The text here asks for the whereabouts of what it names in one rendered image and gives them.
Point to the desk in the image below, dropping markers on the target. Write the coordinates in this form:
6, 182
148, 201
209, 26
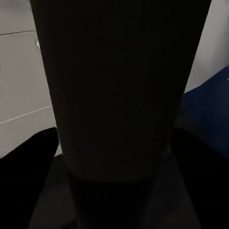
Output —
204, 111

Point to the monitor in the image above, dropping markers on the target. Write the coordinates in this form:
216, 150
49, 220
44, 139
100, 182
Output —
110, 76

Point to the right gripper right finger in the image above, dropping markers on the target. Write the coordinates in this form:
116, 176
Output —
205, 173

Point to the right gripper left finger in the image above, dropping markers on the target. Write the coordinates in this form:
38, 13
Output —
22, 176

